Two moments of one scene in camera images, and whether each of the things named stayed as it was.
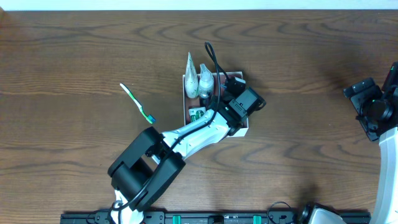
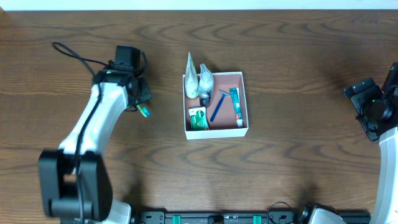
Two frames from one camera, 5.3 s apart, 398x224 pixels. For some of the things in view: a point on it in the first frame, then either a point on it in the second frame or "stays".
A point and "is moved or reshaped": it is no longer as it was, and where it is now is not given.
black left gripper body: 212,104 → 144,92
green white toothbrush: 148,117 is moved or reshaped
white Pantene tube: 191,81 stays
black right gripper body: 357,90 stays
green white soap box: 196,112 stays
